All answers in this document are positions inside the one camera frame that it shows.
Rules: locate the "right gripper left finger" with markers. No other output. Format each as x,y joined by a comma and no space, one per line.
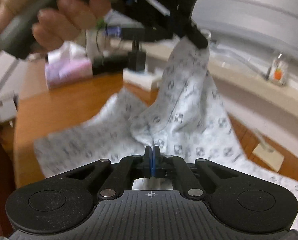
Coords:
125,173

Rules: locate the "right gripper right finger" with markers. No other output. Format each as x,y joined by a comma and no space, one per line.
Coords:
178,172

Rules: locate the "white patterned garment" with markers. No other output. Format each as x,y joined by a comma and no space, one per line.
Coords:
187,119

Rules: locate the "black box on sill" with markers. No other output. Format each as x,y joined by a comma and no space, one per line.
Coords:
145,34

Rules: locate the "blue packet on sill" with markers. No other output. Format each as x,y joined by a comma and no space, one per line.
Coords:
112,31

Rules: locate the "black power adapter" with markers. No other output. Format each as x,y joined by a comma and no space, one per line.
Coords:
136,58

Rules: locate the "black pouch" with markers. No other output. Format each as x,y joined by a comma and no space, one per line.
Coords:
110,64

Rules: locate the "white power strip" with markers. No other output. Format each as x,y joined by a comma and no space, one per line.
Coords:
144,80

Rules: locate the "grey window blind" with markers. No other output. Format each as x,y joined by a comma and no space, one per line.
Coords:
271,23

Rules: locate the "pink tissue box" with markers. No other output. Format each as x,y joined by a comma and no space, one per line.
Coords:
66,65

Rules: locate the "beige window sill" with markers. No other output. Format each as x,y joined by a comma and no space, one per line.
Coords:
286,98

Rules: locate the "glass jar orange label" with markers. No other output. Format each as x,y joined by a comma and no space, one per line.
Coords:
279,69

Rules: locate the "beige cable grommet plate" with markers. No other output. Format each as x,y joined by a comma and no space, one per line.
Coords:
273,158

